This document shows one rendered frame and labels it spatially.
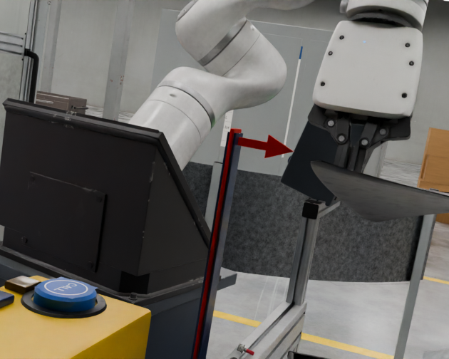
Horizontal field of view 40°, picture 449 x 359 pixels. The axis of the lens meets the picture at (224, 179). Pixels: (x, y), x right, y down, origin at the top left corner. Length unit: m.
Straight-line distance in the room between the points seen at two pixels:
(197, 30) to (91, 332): 0.80
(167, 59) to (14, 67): 4.62
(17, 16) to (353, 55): 2.04
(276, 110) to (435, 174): 2.84
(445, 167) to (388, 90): 8.08
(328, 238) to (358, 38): 1.88
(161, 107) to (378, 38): 0.45
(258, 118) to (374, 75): 6.12
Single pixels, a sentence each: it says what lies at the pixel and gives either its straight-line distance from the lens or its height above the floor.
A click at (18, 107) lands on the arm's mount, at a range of 0.96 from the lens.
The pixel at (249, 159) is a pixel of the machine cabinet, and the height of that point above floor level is 0.56.
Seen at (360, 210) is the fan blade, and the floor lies 1.12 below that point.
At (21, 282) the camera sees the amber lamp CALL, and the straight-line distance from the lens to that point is 0.44.
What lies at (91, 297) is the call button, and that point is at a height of 1.08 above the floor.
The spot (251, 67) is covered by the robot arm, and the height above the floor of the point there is 1.28.
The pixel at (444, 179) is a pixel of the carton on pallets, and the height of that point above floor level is 0.57.
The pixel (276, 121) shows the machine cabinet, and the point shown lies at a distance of 6.72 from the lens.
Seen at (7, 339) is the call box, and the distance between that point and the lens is 0.37.
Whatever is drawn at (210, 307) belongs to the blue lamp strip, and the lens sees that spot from 0.66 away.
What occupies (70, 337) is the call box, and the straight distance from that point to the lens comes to 0.38.
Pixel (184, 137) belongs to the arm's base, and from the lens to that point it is 1.00.
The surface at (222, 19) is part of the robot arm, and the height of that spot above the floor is 1.35.
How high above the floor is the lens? 1.22
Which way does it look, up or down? 8 degrees down
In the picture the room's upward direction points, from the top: 9 degrees clockwise
